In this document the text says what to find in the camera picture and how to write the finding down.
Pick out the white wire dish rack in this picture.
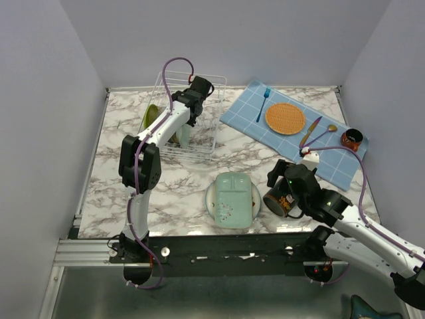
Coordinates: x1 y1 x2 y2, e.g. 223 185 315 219
148 70 227 162

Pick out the blue checked cloth mat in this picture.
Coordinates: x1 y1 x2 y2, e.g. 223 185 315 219
219 78 369 192

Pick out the teal square ceramic plate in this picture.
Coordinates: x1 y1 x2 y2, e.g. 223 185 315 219
176 124 192 149

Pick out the white watermelon round plate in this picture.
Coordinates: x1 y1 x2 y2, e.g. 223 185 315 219
205 182 262 220

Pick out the black skull pattern mug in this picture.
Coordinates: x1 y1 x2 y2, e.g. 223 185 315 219
263 178 304 219

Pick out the iridescent rainbow knife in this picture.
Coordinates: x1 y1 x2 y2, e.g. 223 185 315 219
299 116 322 149

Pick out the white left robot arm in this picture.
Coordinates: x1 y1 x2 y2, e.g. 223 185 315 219
118 76 214 263

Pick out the blue metal fork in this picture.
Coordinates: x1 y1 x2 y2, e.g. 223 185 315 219
256 87 271 123

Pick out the yellow patterned round plate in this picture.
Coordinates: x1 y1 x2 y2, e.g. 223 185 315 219
169 134 179 144

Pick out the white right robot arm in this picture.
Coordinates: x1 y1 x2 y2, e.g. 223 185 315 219
267 159 424 310

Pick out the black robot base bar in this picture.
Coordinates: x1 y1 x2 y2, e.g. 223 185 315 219
109 231 346 278

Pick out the iridescent rainbow spoon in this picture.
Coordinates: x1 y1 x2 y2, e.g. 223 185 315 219
303 124 338 147

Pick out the dark teal star object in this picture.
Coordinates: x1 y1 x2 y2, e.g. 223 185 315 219
350 294 403 319

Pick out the small brown clay cup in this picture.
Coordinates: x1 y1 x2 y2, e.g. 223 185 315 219
340 128 364 152

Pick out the round woven wicker plate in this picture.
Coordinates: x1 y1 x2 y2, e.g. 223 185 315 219
265 102 305 135

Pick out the lime green round plate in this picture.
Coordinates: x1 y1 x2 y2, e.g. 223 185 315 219
143 104 159 129

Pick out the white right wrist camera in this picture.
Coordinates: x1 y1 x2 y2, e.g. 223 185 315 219
297 148 319 171

